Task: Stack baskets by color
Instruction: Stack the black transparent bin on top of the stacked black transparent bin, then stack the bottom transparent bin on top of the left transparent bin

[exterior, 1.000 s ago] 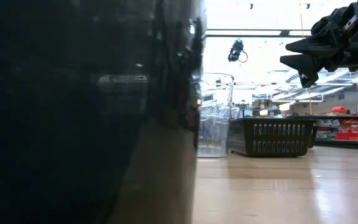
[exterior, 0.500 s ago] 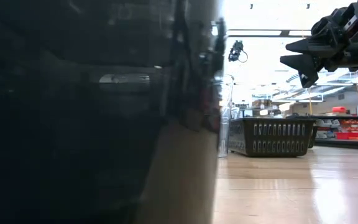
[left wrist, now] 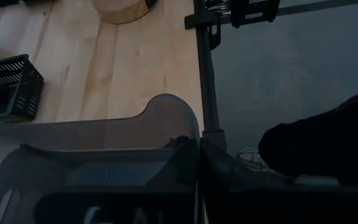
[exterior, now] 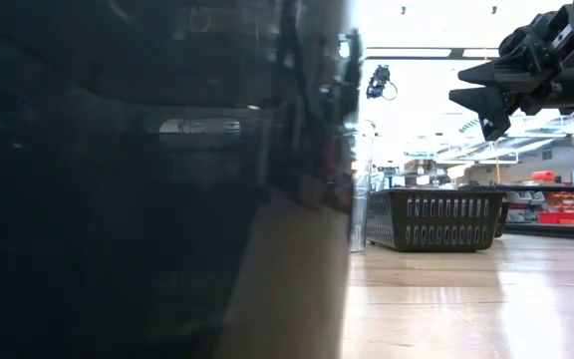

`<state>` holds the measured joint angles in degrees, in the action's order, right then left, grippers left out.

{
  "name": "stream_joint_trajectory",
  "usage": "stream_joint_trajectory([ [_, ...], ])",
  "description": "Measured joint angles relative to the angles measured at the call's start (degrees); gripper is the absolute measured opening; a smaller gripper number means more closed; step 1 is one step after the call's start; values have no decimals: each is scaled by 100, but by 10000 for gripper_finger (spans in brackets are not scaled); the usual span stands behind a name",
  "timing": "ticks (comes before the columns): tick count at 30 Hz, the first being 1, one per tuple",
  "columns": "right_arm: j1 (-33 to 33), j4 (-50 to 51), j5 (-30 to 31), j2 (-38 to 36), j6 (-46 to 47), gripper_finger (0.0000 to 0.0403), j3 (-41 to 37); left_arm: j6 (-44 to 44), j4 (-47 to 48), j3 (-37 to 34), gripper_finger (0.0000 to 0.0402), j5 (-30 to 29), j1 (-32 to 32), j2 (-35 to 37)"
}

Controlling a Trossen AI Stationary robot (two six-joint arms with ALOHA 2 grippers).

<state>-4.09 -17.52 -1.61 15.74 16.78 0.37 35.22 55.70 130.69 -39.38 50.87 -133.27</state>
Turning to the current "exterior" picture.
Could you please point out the yellow pole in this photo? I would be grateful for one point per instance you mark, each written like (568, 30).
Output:
(497, 169)

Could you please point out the red storage bins stack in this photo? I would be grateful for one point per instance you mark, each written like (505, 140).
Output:
(566, 218)

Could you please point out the grey storage bins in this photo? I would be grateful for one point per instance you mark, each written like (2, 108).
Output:
(523, 207)

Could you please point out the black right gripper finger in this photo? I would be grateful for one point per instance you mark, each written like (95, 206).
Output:
(491, 107)
(493, 74)

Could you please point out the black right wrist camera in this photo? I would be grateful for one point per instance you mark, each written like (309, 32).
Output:
(521, 37)

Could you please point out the orange cylinder object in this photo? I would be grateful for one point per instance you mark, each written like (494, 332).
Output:
(543, 175)

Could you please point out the translucent grey plastic bin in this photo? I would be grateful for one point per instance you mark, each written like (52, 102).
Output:
(362, 199)
(117, 199)

